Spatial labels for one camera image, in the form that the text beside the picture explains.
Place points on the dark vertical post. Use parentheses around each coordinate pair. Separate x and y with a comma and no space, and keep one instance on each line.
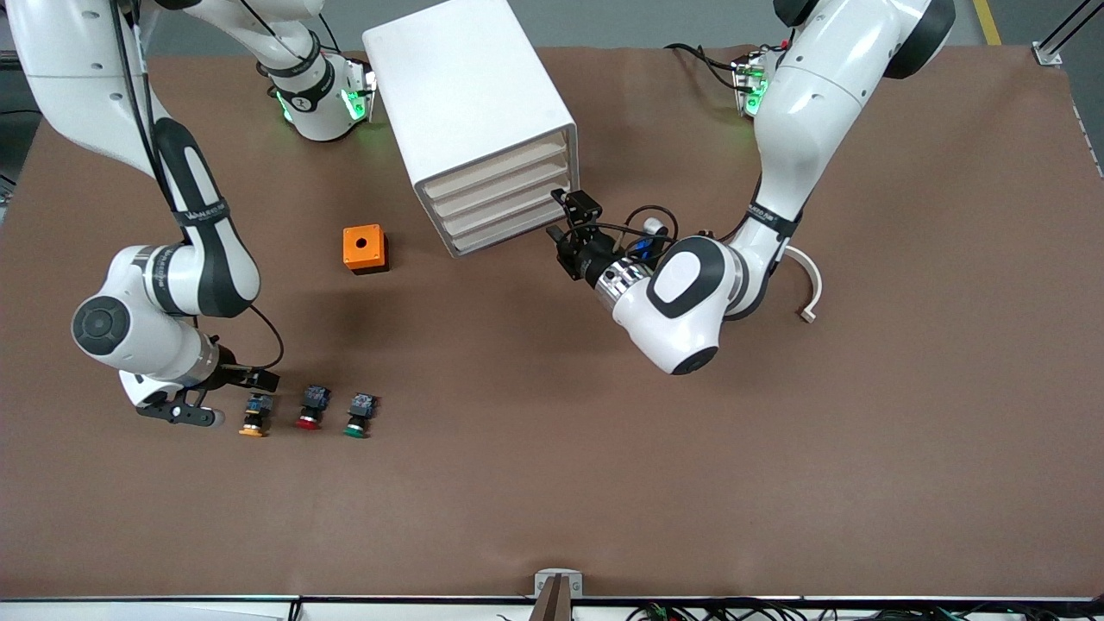
(552,605)

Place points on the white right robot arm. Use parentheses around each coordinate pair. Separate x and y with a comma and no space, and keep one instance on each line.
(198,250)

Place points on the green mushroom push button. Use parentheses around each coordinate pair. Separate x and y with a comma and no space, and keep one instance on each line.
(360,412)

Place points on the yellow mushroom push button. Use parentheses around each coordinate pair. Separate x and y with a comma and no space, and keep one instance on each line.
(256,412)

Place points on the grey metal table bracket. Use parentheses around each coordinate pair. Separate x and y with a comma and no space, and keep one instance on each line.
(542,585)

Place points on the red mushroom push button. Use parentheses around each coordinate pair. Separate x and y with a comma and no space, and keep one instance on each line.
(311,405)

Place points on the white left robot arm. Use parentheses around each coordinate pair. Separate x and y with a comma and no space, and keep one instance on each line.
(811,112)

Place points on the aluminium frame post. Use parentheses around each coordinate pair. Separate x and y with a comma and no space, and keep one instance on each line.
(1047,54)

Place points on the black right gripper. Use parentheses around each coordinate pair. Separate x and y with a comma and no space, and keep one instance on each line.
(231,373)

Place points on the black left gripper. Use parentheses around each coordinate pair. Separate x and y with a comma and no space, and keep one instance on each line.
(587,257)

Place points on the orange button enclosure box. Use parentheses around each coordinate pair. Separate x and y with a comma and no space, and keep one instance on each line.
(362,246)

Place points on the white semicircular pipe clamp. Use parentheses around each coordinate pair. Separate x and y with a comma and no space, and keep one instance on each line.
(815,285)

